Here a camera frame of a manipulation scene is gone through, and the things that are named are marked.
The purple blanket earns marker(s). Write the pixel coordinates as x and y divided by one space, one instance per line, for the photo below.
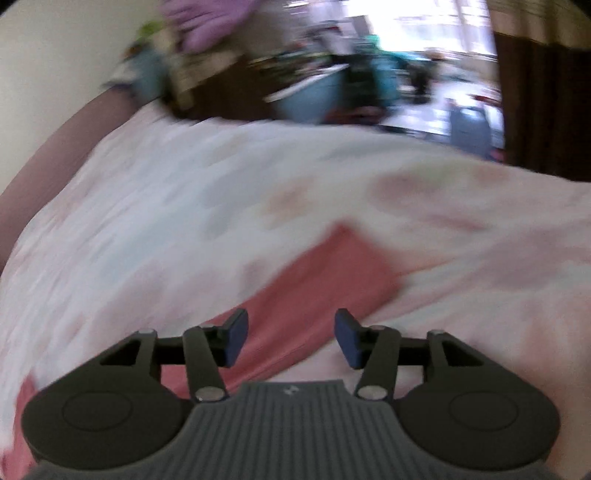
203 23

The blue plush toy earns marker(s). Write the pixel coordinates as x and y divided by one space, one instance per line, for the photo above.
148 76

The green plush toy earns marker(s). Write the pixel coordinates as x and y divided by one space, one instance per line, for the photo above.
148 30

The dark brown curtain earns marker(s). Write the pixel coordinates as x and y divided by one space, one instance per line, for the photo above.
540 97

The pink padded headboard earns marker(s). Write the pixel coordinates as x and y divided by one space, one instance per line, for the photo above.
41 166

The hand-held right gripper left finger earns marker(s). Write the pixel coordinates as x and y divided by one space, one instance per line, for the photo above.
236 339

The floral bed cover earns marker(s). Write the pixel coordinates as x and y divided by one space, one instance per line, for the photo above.
194 207

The pink shirt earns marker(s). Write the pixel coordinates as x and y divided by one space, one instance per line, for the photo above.
318 295

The brown plaid cloth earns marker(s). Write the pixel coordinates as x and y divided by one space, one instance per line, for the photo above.
217 87

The light blue table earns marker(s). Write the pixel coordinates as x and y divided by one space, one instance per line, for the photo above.
307 99

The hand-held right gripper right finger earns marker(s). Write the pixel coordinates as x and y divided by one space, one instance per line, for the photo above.
347 339

